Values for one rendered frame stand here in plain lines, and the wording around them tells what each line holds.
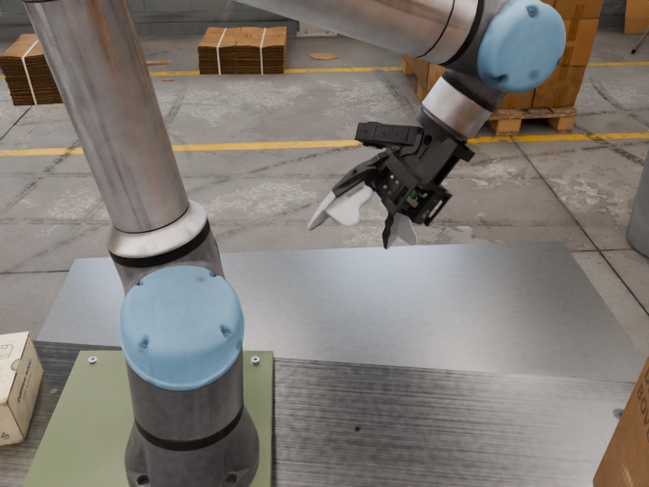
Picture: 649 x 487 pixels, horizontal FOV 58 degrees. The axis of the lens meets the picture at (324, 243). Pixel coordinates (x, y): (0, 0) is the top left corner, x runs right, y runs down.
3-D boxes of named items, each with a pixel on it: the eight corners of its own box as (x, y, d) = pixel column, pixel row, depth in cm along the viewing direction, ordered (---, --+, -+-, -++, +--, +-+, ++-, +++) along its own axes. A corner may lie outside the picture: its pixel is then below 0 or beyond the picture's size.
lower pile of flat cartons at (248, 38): (198, 74, 433) (194, 45, 420) (209, 53, 477) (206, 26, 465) (285, 74, 434) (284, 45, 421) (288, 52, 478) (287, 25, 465)
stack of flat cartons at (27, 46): (11, 106, 382) (-5, 57, 364) (33, 78, 426) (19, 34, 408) (112, 100, 390) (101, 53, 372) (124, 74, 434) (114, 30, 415)
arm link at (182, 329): (131, 454, 56) (114, 348, 49) (129, 359, 67) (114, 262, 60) (255, 430, 59) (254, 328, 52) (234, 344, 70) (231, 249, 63)
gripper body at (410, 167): (386, 219, 70) (449, 137, 65) (353, 178, 75) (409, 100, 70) (425, 231, 75) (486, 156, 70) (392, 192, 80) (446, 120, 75)
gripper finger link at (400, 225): (401, 270, 81) (408, 221, 75) (380, 243, 85) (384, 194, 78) (419, 263, 82) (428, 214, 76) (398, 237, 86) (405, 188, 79)
